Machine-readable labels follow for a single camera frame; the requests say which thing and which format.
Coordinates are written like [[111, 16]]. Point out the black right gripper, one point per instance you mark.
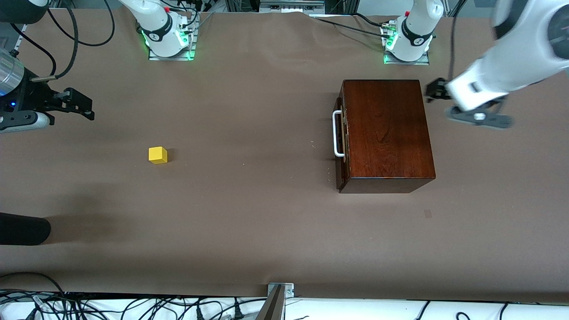
[[32, 94]]

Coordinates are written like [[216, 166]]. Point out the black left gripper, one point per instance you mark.
[[437, 90]]

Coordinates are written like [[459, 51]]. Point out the yellow wooden block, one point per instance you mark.
[[158, 154]]

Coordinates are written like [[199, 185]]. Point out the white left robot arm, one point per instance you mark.
[[418, 26]]

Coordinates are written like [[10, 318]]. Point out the dark brown wooden cabinet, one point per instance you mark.
[[386, 133]]

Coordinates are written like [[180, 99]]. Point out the black cylindrical object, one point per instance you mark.
[[22, 229]]

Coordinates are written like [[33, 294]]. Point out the grey device box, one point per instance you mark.
[[289, 6]]

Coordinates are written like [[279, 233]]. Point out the brown paper table cover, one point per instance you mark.
[[249, 222]]

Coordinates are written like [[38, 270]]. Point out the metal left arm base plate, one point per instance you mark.
[[406, 62]]

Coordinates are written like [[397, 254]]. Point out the aluminium frame rail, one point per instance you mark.
[[21, 38]]

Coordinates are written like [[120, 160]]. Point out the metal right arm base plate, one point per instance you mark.
[[173, 58]]

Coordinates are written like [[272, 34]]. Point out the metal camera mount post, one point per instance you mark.
[[273, 306]]

